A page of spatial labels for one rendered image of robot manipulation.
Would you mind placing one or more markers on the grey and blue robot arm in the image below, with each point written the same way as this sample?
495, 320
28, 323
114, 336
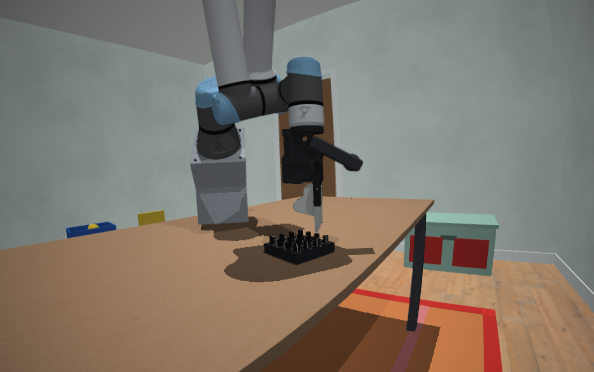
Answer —
231, 97

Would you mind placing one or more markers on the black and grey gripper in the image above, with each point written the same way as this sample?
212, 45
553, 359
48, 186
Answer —
304, 168

